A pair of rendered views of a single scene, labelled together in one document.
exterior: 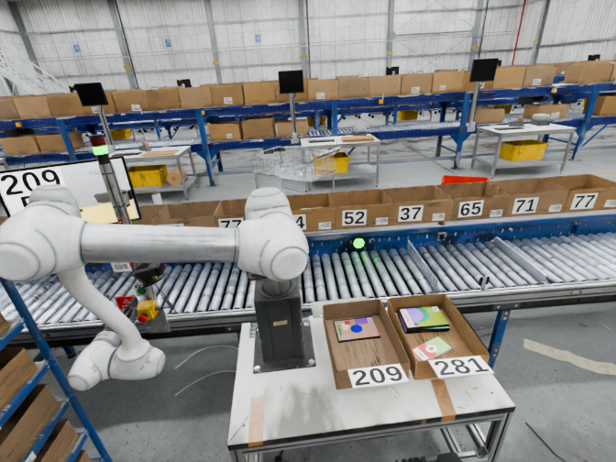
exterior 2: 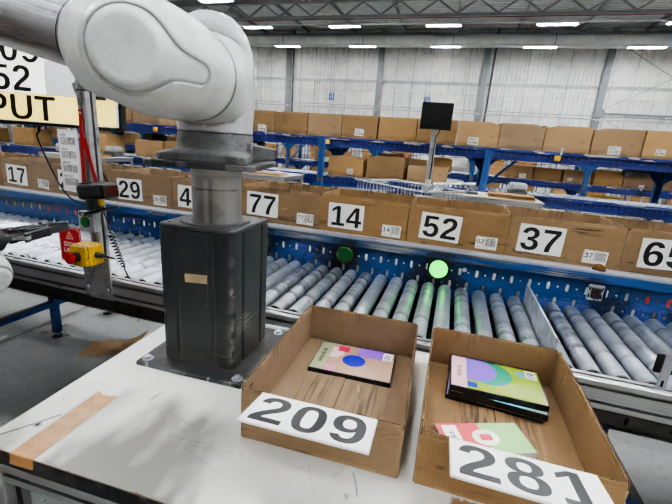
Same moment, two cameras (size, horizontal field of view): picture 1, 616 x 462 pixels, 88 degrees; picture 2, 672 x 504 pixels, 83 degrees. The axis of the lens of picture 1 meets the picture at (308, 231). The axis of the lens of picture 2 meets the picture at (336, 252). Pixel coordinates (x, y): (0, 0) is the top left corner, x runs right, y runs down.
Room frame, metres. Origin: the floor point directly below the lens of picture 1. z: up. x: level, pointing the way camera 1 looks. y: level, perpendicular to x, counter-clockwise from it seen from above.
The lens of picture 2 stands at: (0.33, -0.38, 1.26)
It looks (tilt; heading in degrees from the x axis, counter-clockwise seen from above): 16 degrees down; 18
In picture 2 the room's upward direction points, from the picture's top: 4 degrees clockwise
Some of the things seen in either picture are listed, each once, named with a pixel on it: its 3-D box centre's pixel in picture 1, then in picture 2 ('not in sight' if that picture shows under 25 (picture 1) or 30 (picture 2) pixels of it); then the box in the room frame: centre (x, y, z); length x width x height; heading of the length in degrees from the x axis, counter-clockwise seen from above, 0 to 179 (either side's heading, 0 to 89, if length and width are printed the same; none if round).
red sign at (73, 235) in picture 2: (135, 305); (77, 245); (1.28, 0.87, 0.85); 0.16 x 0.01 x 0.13; 92
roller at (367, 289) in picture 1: (361, 274); (423, 309); (1.61, -0.31, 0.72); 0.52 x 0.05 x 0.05; 2
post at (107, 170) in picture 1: (136, 258); (92, 173); (1.31, 0.81, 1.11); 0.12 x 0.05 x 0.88; 92
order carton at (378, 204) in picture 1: (359, 208); (456, 223); (2.07, -0.37, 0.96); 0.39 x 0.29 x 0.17; 92
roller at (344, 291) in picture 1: (340, 276); (386, 303); (1.61, -0.18, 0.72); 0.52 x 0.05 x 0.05; 2
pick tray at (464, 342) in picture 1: (431, 331); (499, 405); (1.04, -0.51, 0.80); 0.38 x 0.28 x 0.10; 2
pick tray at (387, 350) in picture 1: (360, 338); (343, 370); (1.02, -0.20, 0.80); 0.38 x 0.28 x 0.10; 4
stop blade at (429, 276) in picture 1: (421, 264); (536, 319); (1.62, -0.67, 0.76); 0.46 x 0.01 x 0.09; 2
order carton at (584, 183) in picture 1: (577, 192); not in sight; (2.12, -1.93, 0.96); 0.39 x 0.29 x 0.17; 92
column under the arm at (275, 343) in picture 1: (280, 317); (217, 286); (1.06, 0.14, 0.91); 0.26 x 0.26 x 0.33; 4
